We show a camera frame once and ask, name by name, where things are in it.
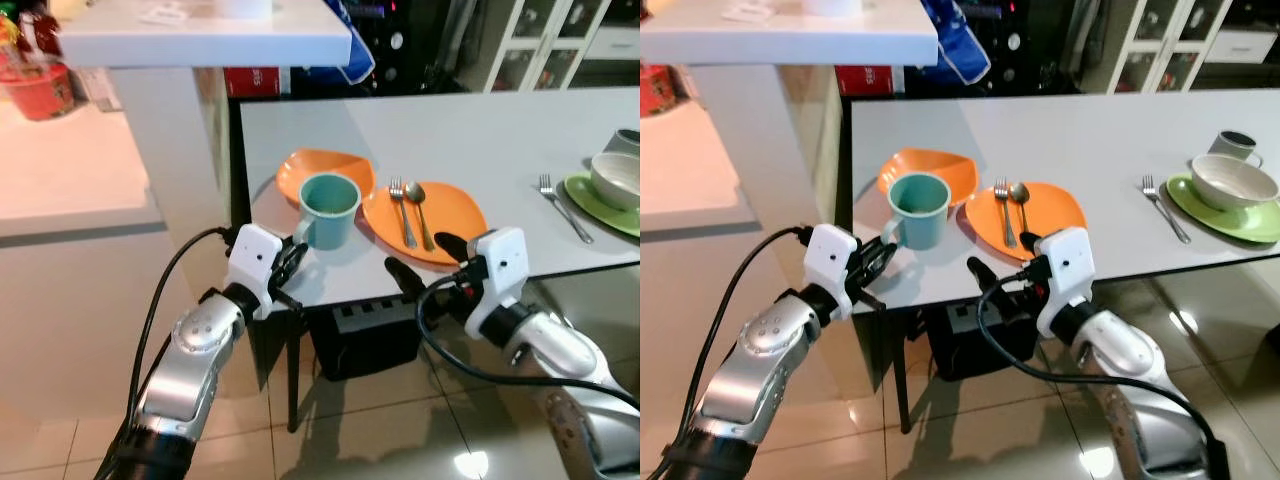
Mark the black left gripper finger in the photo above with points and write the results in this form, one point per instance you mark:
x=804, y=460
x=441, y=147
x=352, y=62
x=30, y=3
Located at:
x=291, y=301
x=880, y=255
x=875, y=298
x=298, y=254

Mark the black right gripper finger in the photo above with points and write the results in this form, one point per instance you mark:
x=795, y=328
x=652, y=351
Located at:
x=1032, y=245
x=984, y=274
x=405, y=278
x=452, y=248

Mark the teal mug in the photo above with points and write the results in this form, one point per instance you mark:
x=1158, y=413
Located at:
x=920, y=225
x=330, y=225

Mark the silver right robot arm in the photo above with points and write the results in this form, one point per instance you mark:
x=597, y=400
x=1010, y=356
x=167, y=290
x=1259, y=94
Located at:
x=1130, y=350
x=560, y=350

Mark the orange plate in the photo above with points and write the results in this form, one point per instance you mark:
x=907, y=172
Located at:
x=1055, y=210
x=455, y=220

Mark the silver spoon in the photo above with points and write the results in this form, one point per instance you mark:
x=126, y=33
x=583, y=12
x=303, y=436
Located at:
x=1019, y=192
x=416, y=192

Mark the black metal table leg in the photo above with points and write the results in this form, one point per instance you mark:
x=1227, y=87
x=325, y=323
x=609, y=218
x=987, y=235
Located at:
x=294, y=370
x=902, y=370

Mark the black box under table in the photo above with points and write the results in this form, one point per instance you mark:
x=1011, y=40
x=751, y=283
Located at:
x=960, y=350
x=360, y=345

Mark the orange bowl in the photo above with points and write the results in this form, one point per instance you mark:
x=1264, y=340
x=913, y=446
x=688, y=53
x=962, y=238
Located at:
x=950, y=170
x=345, y=165

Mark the green plate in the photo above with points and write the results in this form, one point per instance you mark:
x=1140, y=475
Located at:
x=1230, y=225
x=600, y=212

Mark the red box with numbers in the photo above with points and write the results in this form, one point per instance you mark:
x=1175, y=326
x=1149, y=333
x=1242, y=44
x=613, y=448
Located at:
x=250, y=80
x=862, y=80

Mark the white ribbed bowl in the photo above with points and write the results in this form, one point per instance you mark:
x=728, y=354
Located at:
x=618, y=180
x=1235, y=185

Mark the black computer case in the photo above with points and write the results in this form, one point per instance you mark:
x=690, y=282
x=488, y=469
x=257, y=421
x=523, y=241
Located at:
x=1040, y=50
x=430, y=50

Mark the grey mug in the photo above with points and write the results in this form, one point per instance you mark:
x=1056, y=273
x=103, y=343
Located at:
x=625, y=145
x=1235, y=148

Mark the blue bag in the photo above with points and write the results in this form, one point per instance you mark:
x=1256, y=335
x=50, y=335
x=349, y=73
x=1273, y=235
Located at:
x=355, y=60
x=965, y=55

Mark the white glass door cabinet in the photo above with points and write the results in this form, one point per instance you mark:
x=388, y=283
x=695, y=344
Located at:
x=1160, y=40
x=540, y=40

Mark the white counter slab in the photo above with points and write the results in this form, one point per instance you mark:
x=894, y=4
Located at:
x=780, y=45
x=200, y=45

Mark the red round container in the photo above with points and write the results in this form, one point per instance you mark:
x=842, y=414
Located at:
x=40, y=95
x=658, y=92

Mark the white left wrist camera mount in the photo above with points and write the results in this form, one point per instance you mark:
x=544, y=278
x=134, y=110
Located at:
x=255, y=260
x=832, y=260

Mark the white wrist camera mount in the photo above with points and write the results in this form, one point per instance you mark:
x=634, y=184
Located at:
x=255, y=260
x=500, y=265
x=832, y=260
x=1068, y=265

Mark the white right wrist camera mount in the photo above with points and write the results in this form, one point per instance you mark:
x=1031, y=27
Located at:
x=1068, y=265
x=500, y=265

